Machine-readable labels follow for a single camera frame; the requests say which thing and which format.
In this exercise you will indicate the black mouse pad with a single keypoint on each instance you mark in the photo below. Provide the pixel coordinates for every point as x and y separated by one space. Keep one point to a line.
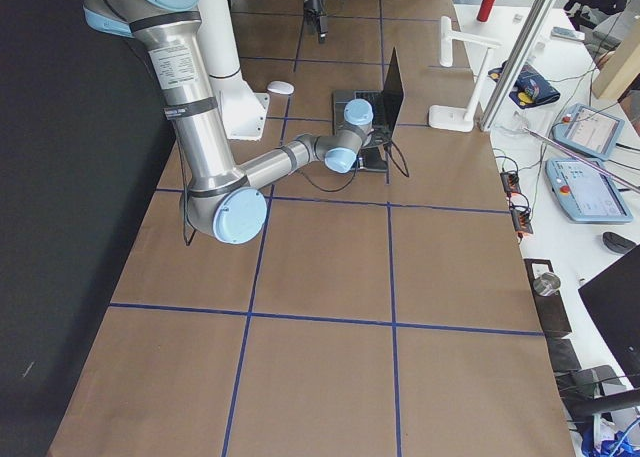
371 160

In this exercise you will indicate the grey laptop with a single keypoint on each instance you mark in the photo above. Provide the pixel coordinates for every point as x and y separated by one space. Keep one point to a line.
386 104

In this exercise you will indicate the orange black electronics board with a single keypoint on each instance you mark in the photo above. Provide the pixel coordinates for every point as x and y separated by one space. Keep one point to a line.
518 204

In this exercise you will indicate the black monitor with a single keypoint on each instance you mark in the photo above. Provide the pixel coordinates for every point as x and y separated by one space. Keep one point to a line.
612 301

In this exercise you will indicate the space pattern pencil case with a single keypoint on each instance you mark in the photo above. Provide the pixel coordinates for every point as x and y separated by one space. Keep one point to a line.
531 89

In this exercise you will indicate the blue teach pendant near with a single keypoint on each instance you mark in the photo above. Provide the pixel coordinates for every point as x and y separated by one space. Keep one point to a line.
585 195

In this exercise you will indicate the metal cup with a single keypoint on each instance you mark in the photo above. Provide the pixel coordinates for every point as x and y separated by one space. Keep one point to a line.
546 284

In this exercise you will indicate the aluminium frame post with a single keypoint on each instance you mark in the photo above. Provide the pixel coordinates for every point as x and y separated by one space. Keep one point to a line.
521 50

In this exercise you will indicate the metal rod tool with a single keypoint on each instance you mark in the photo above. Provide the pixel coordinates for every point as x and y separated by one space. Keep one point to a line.
585 161

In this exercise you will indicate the white computer mouse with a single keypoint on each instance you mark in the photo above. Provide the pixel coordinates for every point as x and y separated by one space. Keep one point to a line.
280 87

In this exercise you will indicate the blue teach pendant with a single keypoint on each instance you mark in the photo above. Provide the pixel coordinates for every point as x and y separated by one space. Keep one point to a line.
589 131
585 195

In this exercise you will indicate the black desk mouse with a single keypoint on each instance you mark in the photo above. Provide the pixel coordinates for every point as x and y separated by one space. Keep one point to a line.
617 243

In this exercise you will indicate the blue teach pendant far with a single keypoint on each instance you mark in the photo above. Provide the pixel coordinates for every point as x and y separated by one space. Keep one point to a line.
589 131

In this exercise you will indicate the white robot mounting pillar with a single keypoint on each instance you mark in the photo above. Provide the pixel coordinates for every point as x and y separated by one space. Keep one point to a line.
242 110

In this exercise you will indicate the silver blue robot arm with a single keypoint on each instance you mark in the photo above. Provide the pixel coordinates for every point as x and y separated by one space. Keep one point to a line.
193 51

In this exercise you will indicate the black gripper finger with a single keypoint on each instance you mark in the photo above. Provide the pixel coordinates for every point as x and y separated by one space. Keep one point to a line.
321 27

